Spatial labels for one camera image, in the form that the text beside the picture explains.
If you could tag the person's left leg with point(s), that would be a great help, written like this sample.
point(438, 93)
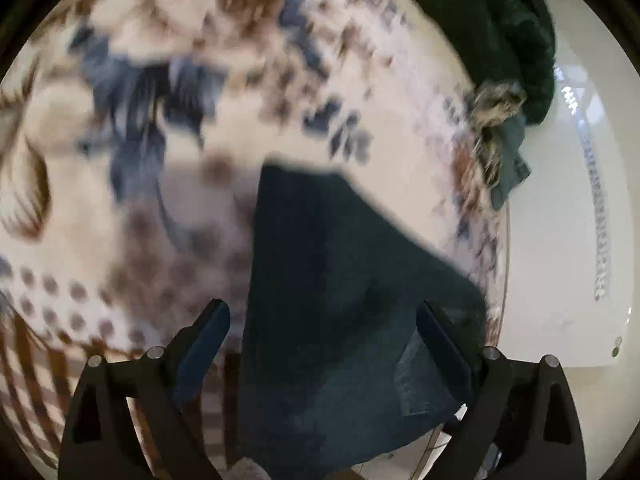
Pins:
point(247, 470)

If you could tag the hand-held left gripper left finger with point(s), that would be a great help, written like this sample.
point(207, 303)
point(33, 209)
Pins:
point(197, 360)

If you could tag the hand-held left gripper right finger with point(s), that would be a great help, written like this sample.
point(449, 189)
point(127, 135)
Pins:
point(450, 360)

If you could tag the dark green plush blanket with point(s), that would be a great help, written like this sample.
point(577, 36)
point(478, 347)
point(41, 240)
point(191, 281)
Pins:
point(505, 25)

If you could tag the light blue frayed jeans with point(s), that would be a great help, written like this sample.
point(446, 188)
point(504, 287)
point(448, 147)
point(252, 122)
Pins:
point(505, 150)

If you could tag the dark blue jeans pants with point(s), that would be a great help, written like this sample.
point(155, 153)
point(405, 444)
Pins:
point(330, 310)

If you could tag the white headboard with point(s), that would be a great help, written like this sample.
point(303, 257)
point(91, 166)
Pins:
point(555, 260)

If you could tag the floral bed sheet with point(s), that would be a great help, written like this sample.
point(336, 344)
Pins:
point(150, 160)

